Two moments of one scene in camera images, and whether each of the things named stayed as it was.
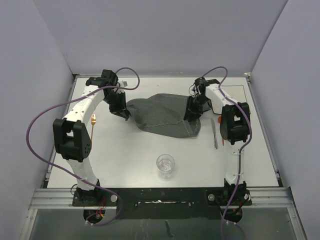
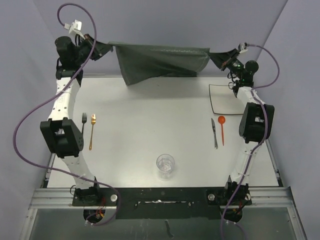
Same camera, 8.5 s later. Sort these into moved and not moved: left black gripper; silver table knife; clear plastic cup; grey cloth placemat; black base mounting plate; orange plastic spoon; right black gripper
Moved: right black gripper; grey cloth placemat; left black gripper
Not moved: orange plastic spoon; silver table knife; black base mounting plate; clear plastic cup
